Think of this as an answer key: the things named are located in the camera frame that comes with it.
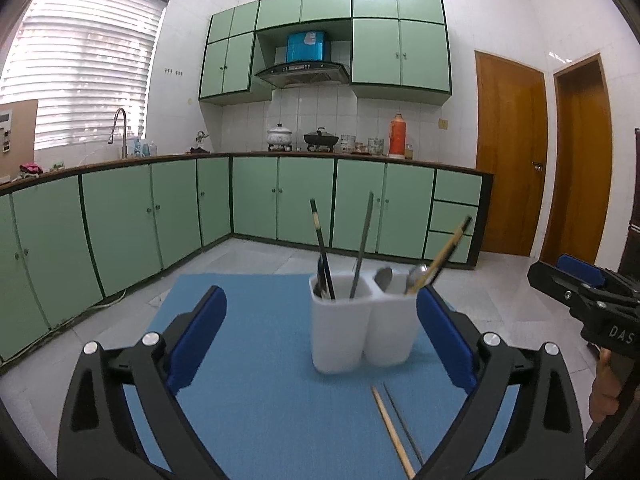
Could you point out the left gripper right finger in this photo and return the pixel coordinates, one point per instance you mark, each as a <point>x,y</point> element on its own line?
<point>543,439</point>

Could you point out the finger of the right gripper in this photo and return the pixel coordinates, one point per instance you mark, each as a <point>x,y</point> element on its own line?
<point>585,272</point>

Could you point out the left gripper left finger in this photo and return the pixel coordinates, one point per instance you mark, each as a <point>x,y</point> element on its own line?
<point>97,437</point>

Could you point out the wooden chopstick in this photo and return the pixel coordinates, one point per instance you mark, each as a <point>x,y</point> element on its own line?
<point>442,257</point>
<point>393,435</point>

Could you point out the grey chopstick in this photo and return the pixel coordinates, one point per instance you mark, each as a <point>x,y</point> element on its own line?
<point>404,426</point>
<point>362,245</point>

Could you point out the small steel teaspoon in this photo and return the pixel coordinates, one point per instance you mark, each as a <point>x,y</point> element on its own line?
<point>414,275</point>

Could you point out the large steel spoon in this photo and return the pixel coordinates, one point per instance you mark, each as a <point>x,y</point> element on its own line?
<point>384,277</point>

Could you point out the black plastic spoon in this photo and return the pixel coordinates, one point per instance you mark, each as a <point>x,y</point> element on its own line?
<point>318,279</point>

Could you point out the black chopstick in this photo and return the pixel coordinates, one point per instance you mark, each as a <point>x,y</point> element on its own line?
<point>327,273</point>
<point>317,226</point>

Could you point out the green base kitchen cabinets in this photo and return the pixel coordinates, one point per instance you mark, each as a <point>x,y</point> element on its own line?
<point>73,238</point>

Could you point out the person's right hand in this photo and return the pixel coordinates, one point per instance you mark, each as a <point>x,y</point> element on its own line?
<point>606,388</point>

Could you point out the brown wooden door far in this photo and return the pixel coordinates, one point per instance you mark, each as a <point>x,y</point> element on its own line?
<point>583,169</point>

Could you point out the brown wooden door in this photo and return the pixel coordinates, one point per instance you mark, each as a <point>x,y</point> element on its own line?
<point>512,142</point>
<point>583,169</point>

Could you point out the brown wooden door near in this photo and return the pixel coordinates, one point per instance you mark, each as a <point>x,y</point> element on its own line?
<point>512,142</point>

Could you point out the white two-compartment utensil holder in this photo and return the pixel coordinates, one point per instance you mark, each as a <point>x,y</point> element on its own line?
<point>377,327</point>

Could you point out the orange thermos flask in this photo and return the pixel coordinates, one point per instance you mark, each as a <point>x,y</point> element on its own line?
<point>398,131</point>

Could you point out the glass jars on counter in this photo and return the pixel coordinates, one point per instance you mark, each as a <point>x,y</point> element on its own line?
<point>350,145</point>

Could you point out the black wok with lid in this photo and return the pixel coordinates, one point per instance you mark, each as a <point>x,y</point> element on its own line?
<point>320,141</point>

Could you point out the metal kettle on counter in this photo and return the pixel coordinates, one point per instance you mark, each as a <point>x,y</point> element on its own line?
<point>198,144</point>

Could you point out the cardboard box on counter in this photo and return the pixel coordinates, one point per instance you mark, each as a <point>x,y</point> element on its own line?
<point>18,125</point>

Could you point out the white lidded pot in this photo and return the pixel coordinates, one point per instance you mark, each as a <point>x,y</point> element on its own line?
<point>279,139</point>

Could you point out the black range hood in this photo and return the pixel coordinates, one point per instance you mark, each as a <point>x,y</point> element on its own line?
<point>308,73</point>

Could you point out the window with white blinds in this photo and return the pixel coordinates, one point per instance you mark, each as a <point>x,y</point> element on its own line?
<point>88,63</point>

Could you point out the green upper wall cabinets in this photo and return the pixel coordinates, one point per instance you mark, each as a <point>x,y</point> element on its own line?
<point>382,49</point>

